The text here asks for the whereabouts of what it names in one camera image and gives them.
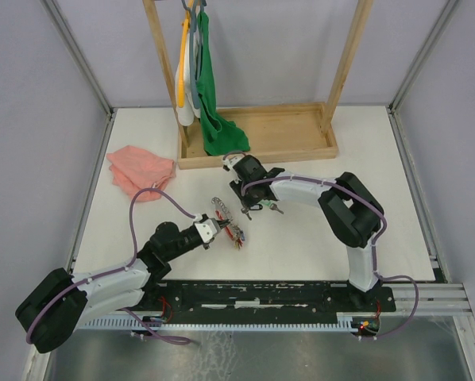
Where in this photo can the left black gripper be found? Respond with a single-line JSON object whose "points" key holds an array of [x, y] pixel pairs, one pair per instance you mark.
{"points": [[222, 223]]}

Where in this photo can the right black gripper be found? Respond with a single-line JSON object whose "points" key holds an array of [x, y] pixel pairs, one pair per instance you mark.
{"points": [[237, 185]]}

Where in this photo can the black tag key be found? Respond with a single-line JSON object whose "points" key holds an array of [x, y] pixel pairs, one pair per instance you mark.
{"points": [[247, 210]]}

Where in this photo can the grey key holder with rings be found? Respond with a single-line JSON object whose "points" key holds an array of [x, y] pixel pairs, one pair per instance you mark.
{"points": [[233, 230]]}

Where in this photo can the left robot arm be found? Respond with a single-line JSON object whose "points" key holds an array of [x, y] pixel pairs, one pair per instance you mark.
{"points": [[62, 303]]}

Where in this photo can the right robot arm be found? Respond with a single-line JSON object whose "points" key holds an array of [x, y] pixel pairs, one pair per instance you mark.
{"points": [[355, 217]]}

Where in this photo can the green tag key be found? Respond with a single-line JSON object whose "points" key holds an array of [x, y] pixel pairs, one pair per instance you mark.
{"points": [[272, 206]]}

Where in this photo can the green hanging garment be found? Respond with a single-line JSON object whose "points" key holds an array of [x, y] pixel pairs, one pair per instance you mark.
{"points": [[220, 136]]}

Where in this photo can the wooden clothes rack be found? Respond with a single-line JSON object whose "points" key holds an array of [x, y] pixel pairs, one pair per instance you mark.
{"points": [[277, 134]]}

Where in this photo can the pink folded cloth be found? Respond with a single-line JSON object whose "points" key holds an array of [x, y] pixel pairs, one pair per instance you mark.
{"points": [[134, 169]]}

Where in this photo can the white hanging garment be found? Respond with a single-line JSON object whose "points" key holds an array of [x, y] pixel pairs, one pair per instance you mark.
{"points": [[185, 108]]}

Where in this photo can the yellow clothes hanger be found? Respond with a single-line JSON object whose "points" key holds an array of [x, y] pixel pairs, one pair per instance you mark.
{"points": [[183, 82]]}

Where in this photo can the grey clothes hanger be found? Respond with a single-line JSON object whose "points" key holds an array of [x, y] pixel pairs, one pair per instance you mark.
{"points": [[194, 55]]}

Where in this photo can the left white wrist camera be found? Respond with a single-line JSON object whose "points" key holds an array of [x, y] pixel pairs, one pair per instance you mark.
{"points": [[203, 219]]}

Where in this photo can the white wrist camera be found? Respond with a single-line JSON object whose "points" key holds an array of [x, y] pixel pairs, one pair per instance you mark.
{"points": [[203, 219], [229, 162]]}

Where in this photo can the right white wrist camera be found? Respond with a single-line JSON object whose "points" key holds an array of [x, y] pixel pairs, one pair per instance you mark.
{"points": [[229, 162]]}

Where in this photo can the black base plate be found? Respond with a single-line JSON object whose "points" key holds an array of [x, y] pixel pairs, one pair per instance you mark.
{"points": [[175, 296]]}

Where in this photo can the grey cable duct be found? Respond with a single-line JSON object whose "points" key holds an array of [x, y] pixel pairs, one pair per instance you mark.
{"points": [[228, 320]]}

